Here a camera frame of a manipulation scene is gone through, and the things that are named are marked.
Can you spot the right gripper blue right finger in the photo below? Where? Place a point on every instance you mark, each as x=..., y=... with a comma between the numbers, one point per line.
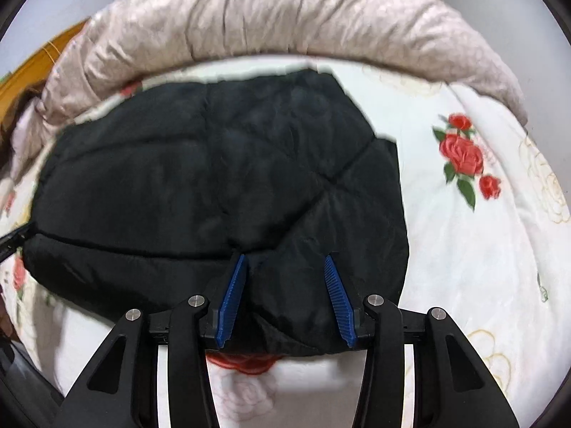
x=452, y=385

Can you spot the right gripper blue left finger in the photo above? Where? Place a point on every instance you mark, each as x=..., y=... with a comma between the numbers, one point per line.
x=118, y=386

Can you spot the black puffer jacket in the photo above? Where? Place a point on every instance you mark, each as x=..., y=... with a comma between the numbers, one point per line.
x=159, y=199

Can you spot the brown blanket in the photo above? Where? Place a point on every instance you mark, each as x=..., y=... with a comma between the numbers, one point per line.
x=11, y=117

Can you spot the wooden headboard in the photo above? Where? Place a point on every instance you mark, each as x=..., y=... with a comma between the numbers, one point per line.
x=36, y=67

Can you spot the pink beige duvet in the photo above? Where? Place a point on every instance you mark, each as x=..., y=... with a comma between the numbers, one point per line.
x=129, y=39

